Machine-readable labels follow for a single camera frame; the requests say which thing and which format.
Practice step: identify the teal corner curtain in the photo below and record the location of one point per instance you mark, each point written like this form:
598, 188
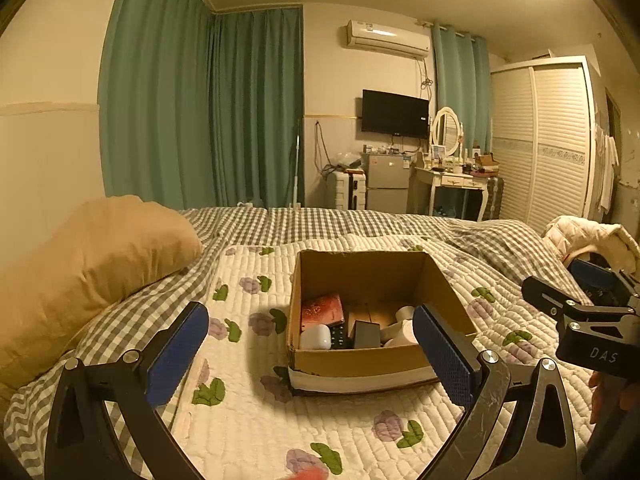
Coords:
260, 110

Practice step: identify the white air conditioner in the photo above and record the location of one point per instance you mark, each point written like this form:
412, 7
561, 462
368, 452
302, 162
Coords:
387, 39

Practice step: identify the black remote control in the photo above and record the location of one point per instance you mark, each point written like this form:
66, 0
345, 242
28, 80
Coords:
340, 335

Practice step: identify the wide teal curtain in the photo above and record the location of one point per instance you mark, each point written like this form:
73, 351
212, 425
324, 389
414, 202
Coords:
155, 100

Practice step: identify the cardboard box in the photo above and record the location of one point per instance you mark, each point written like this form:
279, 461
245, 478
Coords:
360, 365

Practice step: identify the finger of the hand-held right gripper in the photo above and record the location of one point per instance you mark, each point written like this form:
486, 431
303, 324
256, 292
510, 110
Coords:
597, 275
550, 295

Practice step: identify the narrow teal curtain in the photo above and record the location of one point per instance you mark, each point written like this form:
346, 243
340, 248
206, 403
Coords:
460, 85

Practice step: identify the white dressing table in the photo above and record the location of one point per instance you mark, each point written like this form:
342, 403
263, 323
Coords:
450, 180

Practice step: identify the white floral quilt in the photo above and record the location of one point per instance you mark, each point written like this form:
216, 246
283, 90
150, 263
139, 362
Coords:
250, 420

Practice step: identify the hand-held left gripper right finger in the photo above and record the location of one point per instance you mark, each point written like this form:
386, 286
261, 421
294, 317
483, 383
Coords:
445, 355

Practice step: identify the red packet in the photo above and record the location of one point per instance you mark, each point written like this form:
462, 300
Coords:
322, 312

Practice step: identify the grey mini fridge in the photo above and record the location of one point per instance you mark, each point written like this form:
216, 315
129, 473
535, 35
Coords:
387, 182

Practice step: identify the white louvred wardrobe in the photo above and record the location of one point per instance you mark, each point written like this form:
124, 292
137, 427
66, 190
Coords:
545, 145

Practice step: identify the small black box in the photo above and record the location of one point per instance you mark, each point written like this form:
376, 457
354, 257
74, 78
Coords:
367, 335

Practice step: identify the red blurred object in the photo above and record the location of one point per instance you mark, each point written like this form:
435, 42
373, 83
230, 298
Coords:
310, 475

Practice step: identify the small picture frame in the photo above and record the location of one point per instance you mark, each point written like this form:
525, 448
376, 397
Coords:
438, 152

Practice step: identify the black wall television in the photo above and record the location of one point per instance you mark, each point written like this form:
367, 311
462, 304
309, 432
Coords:
395, 114

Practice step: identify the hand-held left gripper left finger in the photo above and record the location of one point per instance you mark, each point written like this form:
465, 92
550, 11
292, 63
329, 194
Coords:
180, 355

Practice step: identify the green suitcase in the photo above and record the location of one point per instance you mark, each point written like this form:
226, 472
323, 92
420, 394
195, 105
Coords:
492, 197

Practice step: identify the person's right hand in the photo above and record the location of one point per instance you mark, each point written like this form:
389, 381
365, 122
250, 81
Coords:
610, 395

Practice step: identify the oval vanity mirror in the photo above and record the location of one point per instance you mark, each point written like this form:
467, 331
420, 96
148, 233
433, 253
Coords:
446, 130

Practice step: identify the white hanging towel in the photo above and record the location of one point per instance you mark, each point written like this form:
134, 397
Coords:
607, 170

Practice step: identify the grey checkered bed sheet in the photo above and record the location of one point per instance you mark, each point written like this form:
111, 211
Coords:
320, 220

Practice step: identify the brown box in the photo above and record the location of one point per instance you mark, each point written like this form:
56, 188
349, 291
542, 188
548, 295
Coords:
487, 161

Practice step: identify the tan pillow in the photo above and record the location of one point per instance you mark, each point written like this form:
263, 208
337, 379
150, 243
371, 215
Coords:
90, 260

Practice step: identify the white suitcase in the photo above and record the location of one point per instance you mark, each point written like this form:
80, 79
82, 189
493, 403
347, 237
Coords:
347, 190

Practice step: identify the cream puffer jacket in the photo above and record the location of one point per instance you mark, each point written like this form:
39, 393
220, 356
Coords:
585, 237

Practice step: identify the rounded earbud case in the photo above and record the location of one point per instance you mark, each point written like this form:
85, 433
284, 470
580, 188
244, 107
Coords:
315, 337

